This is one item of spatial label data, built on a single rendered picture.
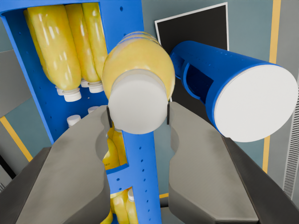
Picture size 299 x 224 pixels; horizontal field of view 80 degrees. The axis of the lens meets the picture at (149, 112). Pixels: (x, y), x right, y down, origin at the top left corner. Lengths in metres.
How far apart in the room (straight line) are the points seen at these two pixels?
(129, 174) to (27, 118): 1.63
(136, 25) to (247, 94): 0.42
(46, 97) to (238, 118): 0.59
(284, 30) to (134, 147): 1.74
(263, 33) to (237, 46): 0.22
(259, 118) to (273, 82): 0.12
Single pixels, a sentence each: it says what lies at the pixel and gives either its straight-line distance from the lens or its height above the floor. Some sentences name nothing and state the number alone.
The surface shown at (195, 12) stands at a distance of 1.46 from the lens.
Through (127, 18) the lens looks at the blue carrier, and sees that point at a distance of 0.37.
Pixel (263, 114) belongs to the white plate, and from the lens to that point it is 0.72.
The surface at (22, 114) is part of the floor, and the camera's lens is 2.01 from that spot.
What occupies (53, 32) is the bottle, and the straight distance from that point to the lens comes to 0.43.
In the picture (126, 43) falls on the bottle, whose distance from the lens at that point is 0.16.
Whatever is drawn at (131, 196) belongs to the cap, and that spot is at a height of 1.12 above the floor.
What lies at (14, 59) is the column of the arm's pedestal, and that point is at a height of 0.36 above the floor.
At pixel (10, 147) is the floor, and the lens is 2.28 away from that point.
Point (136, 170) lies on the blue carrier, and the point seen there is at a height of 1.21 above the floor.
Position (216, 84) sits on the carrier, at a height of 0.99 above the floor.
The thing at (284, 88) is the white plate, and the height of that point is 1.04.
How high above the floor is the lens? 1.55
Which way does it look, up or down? 64 degrees down
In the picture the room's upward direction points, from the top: 171 degrees clockwise
